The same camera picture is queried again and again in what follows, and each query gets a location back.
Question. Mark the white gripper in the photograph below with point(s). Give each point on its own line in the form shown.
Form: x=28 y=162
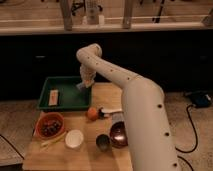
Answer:
x=87 y=75

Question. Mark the pale blue sponge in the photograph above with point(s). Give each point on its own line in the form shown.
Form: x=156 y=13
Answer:
x=81 y=86

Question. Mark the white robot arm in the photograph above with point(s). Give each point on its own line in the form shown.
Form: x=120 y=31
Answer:
x=148 y=132

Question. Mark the green plastic tray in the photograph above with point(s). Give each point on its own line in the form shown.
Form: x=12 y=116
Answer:
x=70 y=98

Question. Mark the small wooden block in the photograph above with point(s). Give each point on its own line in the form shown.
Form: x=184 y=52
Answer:
x=53 y=97

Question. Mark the orange fruit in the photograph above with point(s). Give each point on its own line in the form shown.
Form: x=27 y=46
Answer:
x=92 y=114

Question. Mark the orange bowl with dark berries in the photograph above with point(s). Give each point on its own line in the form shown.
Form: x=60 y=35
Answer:
x=49 y=125

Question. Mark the pale yellow stick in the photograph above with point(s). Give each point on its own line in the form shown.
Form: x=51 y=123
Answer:
x=54 y=140

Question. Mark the small white bowl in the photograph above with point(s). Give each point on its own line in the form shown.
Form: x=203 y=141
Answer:
x=74 y=139

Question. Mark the dark metal cup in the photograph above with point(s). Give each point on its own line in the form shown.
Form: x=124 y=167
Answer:
x=103 y=142

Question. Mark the shiny maroon bowl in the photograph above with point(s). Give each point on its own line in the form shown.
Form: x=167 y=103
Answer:
x=118 y=135

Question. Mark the dark blue device on floor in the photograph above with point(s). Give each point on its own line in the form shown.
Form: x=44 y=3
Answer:
x=200 y=99

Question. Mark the brush with white handle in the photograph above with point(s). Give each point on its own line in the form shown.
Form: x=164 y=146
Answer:
x=105 y=113

